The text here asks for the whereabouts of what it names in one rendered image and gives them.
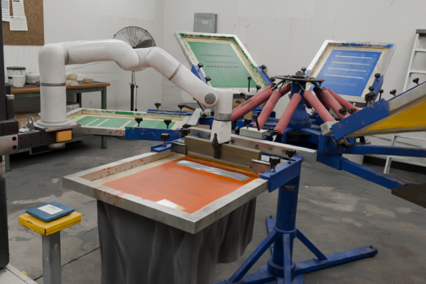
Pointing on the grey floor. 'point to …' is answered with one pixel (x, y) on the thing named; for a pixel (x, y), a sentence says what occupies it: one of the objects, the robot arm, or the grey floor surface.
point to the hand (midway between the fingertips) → (220, 153)
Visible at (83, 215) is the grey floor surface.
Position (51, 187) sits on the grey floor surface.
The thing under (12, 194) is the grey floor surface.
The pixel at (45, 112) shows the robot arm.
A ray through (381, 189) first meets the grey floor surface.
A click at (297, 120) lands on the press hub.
